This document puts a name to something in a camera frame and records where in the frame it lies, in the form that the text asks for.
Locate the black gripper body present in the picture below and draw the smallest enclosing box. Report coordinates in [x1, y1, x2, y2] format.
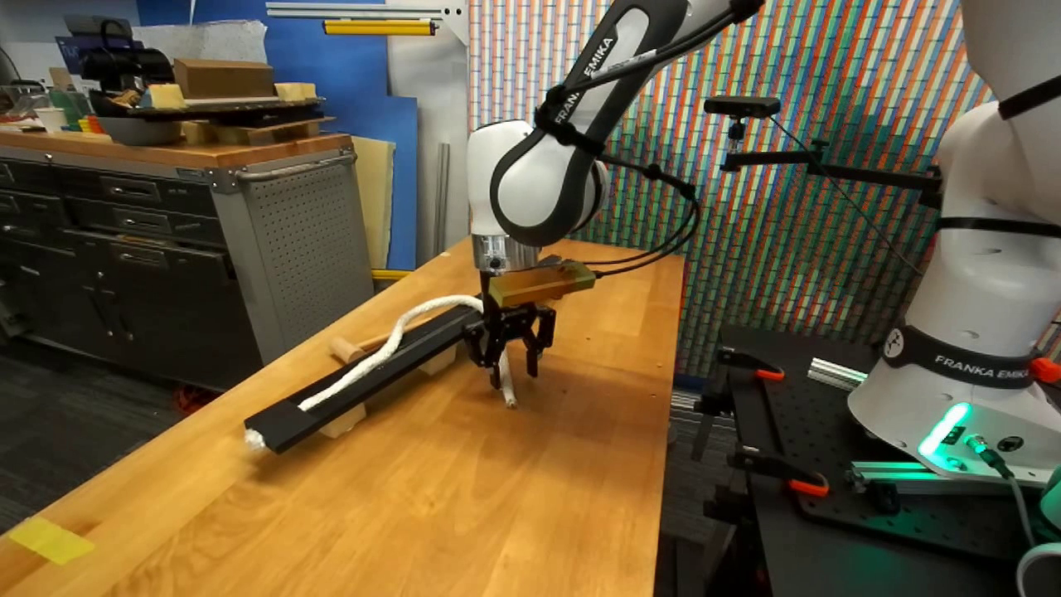
[468, 298, 557, 349]

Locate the white rope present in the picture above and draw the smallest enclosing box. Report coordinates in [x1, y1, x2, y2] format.
[296, 293, 519, 412]

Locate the pale wooden support block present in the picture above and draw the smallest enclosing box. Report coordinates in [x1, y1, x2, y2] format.
[425, 345, 464, 380]
[317, 402, 372, 445]

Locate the wooden dowel stick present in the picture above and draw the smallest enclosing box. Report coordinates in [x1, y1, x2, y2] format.
[325, 334, 392, 367]

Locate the tan leaning board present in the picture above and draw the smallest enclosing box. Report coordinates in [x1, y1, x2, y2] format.
[347, 133, 398, 275]

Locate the white foam sheet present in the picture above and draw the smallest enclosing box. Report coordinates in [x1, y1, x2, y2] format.
[381, 0, 473, 259]

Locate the blue board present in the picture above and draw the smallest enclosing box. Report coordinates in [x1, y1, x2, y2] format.
[134, 0, 425, 275]

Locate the pale wood block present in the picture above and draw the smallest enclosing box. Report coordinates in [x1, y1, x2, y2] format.
[141, 79, 186, 116]
[275, 79, 323, 112]

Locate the yellow level bar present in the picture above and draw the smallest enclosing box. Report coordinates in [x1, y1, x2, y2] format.
[323, 17, 438, 41]

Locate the grey perforated tool cabinet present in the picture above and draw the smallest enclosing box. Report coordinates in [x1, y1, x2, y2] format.
[0, 131, 381, 394]

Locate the white bar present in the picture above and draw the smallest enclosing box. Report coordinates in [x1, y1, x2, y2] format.
[262, 0, 468, 21]

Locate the black breadboard table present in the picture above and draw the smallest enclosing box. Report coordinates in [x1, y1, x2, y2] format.
[705, 321, 1061, 597]

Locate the black flat plank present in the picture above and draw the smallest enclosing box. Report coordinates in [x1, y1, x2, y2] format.
[92, 92, 334, 128]

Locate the brown wooden box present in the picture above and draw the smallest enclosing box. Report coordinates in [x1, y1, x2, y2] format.
[170, 57, 279, 103]

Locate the yellow tape patch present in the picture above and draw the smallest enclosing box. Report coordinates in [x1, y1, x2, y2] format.
[2, 516, 99, 570]

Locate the green bottle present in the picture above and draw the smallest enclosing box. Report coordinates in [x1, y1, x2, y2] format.
[44, 83, 92, 136]

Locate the dark blue machine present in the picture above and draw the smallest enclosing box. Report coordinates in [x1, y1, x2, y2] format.
[53, 14, 149, 92]

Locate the long black rail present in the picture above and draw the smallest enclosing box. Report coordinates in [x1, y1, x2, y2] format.
[241, 302, 493, 459]

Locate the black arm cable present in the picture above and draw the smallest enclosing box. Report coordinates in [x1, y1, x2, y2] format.
[550, 147, 705, 281]

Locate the orange handled clamp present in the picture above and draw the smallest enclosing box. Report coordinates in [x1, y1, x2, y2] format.
[1024, 351, 1061, 393]
[732, 443, 835, 506]
[713, 343, 793, 393]

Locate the aluminium extrusion rail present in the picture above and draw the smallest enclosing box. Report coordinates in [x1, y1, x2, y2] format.
[801, 351, 872, 393]
[846, 455, 1055, 490]

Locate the black stereo camera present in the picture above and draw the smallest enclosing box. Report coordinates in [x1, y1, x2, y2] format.
[698, 92, 785, 124]

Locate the wooden pallet frame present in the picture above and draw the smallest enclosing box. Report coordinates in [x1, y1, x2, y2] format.
[177, 112, 331, 151]

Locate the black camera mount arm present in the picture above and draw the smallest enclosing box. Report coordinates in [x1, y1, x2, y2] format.
[716, 112, 948, 212]

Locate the grey base cable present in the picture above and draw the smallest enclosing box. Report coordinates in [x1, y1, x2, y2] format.
[971, 436, 1061, 597]

